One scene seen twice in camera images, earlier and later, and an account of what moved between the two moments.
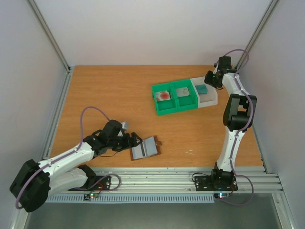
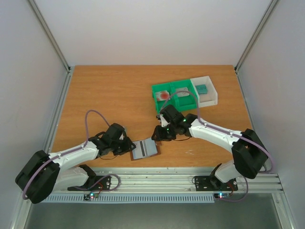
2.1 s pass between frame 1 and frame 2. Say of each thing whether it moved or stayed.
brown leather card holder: stayed
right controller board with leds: stayed
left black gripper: moved
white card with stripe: stayed
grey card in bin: stayed
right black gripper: moved
